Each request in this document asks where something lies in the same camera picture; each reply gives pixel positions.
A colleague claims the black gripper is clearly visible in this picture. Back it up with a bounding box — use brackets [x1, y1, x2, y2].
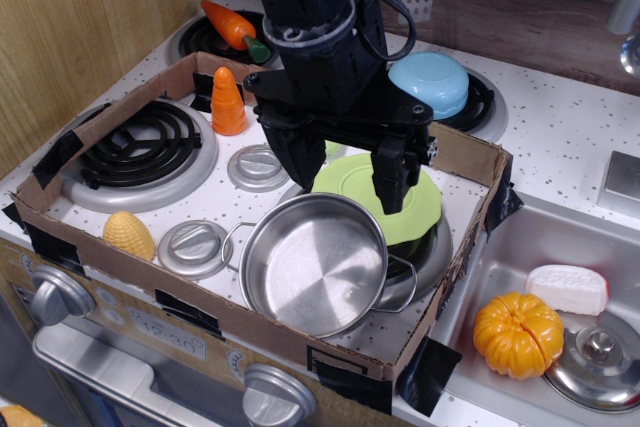
[243, 37, 438, 215]

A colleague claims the green toy broccoli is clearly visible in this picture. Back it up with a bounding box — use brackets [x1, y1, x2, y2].
[325, 141, 343, 157]

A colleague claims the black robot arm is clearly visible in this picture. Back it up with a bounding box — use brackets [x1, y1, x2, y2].
[243, 0, 436, 214]

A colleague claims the stainless steel pot lid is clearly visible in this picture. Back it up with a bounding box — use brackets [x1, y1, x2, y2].
[544, 323, 639, 413]

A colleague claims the green plastic plate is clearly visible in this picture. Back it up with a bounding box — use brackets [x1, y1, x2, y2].
[312, 154, 442, 245]

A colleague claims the upper silver stove knob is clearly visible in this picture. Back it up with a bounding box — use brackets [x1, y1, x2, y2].
[227, 144, 290, 193]

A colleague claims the silver stove knob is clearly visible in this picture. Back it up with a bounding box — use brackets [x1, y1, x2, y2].
[227, 144, 290, 193]
[157, 220, 233, 281]

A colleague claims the light blue plastic bowl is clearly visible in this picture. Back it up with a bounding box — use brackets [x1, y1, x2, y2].
[388, 51, 470, 120]

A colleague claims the orange toy carrot cone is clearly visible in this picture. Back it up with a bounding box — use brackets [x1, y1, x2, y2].
[211, 67, 247, 136]

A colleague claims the cardboard fence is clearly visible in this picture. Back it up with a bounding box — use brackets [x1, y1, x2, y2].
[8, 52, 521, 412]

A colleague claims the back right black burner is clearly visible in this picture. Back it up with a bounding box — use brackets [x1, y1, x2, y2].
[439, 69, 508, 143]

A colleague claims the black burner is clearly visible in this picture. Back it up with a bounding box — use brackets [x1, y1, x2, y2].
[439, 69, 508, 143]
[62, 99, 218, 214]
[166, 13, 283, 69]

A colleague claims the orange toy carrot with stem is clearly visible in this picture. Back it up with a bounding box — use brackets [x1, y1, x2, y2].
[200, 0, 271, 64]

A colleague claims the lower silver stove knob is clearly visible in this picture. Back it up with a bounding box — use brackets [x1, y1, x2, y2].
[157, 220, 233, 281]

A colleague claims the front left black burner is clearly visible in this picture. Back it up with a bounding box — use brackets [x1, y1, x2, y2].
[62, 99, 218, 214]

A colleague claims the steel sink basin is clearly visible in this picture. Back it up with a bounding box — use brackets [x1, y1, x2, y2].
[433, 195, 639, 426]

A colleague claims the back left black burner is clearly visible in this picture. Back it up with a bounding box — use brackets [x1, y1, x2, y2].
[166, 13, 283, 69]

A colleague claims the yellow toy corn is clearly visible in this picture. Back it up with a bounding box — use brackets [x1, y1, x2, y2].
[103, 211, 156, 261]

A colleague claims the orange toy pumpkin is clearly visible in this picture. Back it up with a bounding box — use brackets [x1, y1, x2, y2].
[473, 292, 564, 380]

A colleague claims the right oven knob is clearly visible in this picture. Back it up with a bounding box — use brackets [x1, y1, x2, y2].
[242, 363, 317, 427]

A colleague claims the oven knob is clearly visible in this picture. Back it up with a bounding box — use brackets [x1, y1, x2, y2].
[31, 265, 96, 326]
[242, 363, 317, 427]

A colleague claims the oven clock display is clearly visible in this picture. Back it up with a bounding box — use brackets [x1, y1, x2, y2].
[125, 306, 207, 360]

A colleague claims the white toy cheese wedge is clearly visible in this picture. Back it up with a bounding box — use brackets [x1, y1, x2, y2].
[525, 264, 610, 316]

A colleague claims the silver faucet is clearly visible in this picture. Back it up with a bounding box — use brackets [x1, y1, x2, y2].
[606, 0, 639, 78]

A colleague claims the left oven knob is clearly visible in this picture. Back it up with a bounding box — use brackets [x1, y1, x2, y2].
[31, 265, 96, 326]

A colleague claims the orange object at corner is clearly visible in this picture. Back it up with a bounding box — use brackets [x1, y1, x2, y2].
[0, 405, 44, 427]

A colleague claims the silver faucet base plate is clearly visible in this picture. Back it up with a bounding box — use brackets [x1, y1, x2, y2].
[597, 151, 640, 219]

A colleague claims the silver oven door handle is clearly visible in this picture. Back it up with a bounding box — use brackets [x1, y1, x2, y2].
[33, 324, 214, 426]

